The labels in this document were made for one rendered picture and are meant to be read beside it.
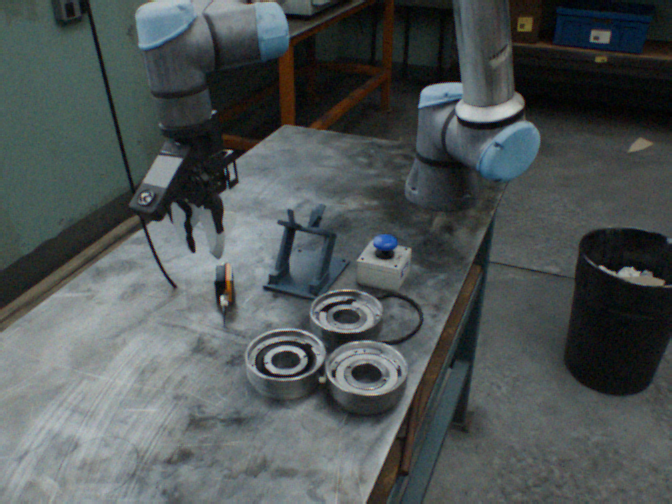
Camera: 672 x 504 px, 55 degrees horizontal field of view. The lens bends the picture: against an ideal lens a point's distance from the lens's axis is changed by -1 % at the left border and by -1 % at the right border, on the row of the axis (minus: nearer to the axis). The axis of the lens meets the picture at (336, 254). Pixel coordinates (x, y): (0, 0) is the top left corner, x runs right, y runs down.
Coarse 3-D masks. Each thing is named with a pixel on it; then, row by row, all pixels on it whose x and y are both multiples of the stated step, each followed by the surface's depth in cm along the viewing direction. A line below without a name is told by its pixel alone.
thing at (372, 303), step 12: (324, 300) 98; (360, 300) 98; (372, 300) 97; (312, 312) 94; (336, 312) 96; (348, 312) 97; (360, 312) 95; (372, 312) 96; (312, 324) 93; (336, 324) 93; (360, 324) 93; (372, 324) 91; (324, 336) 91; (336, 336) 90; (348, 336) 90; (360, 336) 90; (372, 336) 92; (336, 348) 92
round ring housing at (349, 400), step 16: (336, 352) 86; (352, 352) 88; (368, 352) 88; (384, 352) 88; (336, 368) 85; (352, 368) 85; (368, 368) 86; (384, 368) 85; (400, 368) 85; (336, 384) 81; (352, 384) 82; (368, 384) 82; (384, 384) 83; (400, 384) 81; (336, 400) 82; (352, 400) 80; (368, 400) 80; (384, 400) 80
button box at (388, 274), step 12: (372, 252) 107; (396, 252) 107; (408, 252) 107; (360, 264) 105; (372, 264) 104; (384, 264) 104; (396, 264) 104; (408, 264) 108; (360, 276) 106; (372, 276) 105; (384, 276) 104; (396, 276) 103; (384, 288) 105; (396, 288) 104
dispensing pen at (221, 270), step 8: (224, 264) 107; (216, 272) 102; (224, 272) 102; (216, 280) 100; (224, 280) 100; (216, 288) 101; (224, 288) 101; (216, 296) 102; (224, 296) 99; (224, 304) 98; (224, 312) 96; (224, 320) 95
